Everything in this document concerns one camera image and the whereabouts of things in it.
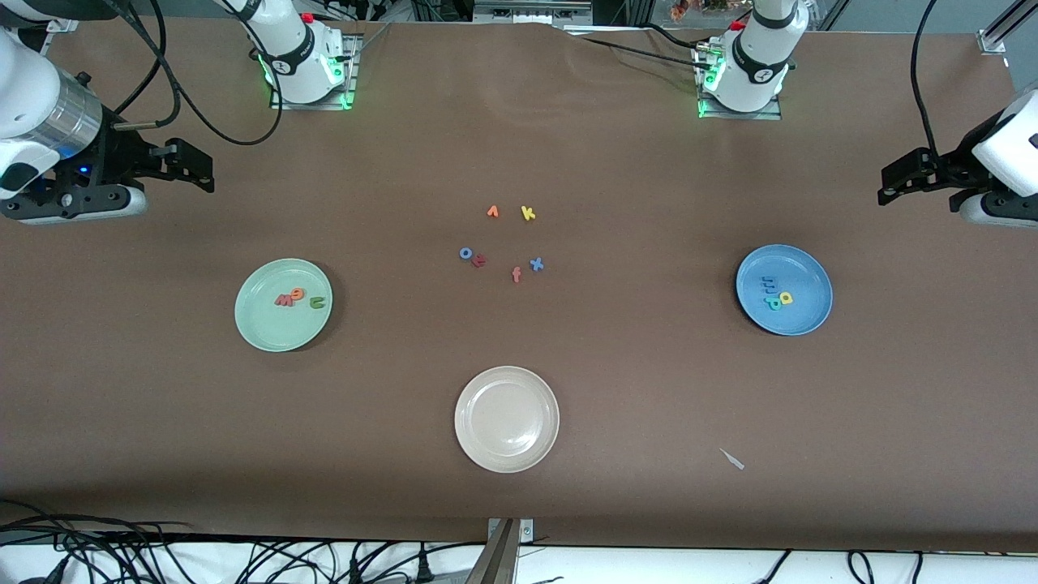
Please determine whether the brown table cover sheet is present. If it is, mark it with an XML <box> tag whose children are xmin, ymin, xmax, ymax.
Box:
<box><xmin>0</xmin><ymin>15</ymin><xmax>1038</xmax><ymax>554</ymax></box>

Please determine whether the black table cable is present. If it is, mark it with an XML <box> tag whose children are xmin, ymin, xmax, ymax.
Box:
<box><xmin>568</xmin><ymin>32</ymin><xmax>708</xmax><ymax>70</ymax></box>
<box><xmin>643</xmin><ymin>21</ymin><xmax>716</xmax><ymax>53</ymax></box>

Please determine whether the light green plate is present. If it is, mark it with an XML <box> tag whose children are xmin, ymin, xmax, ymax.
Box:
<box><xmin>234</xmin><ymin>258</ymin><xmax>334</xmax><ymax>353</ymax></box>

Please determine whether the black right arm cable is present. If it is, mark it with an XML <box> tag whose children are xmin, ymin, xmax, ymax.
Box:
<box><xmin>101</xmin><ymin>0</ymin><xmax>284</xmax><ymax>148</ymax></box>

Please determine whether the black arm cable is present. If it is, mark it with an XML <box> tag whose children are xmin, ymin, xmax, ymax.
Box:
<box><xmin>101</xmin><ymin>0</ymin><xmax>284</xmax><ymax>148</ymax></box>
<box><xmin>910</xmin><ymin>0</ymin><xmax>946</xmax><ymax>161</ymax></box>

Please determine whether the aluminium frame profile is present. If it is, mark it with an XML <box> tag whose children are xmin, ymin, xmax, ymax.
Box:
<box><xmin>32</xmin><ymin>16</ymin><xmax>82</xmax><ymax>49</ymax></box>
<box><xmin>977</xmin><ymin>0</ymin><xmax>1038</xmax><ymax>56</ymax></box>

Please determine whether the dried flower bunch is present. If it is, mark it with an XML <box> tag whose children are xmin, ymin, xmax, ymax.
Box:
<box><xmin>669</xmin><ymin>0</ymin><xmax>731</xmax><ymax>21</ymax></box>

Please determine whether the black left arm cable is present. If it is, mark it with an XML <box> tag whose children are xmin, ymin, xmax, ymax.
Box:
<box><xmin>910</xmin><ymin>0</ymin><xmax>946</xmax><ymax>161</ymax></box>

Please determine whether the metal table edge bracket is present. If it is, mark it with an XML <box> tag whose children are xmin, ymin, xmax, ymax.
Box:
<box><xmin>487</xmin><ymin>517</ymin><xmax>534</xmax><ymax>543</ymax></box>

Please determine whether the grey slanted pole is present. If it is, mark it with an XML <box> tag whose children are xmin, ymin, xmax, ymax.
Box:
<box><xmin>464</xmin><ymin>519</ymin><xmax>521</xmax><ymax>584</ymax></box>

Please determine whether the blue plate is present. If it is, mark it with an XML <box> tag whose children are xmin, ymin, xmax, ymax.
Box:
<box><xmin>736</xmin><ymin>244</ymin><xmax>834</xmax><ymax>337</ymax></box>

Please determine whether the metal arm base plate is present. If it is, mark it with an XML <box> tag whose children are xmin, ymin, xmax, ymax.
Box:
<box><xmin>270</xmin><ymin>32</ymin><xmax>362</xmax><ymax>111</ymax></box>
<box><xmin>697</xmin><ymin>93</ymin><xmax>783</xmax><ymax>121</ymax></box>

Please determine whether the beige plate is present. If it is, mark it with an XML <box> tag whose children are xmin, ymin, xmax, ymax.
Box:
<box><xmin>454</xmin><ymin>366</ymin><xmax>561</xmax><ymax>474</ymax></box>

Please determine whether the black floor cable tangle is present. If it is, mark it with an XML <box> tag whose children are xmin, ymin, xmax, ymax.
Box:
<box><xmin>0</xmin><ymin>499</ymin><xmax>487</xmax><ymax>584</ymax></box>

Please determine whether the metal background rack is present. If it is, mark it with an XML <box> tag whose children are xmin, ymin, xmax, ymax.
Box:
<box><xmin>473</xmin><ymin>0</ymin><xmax>594</xmax><ymax>25</ymax></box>

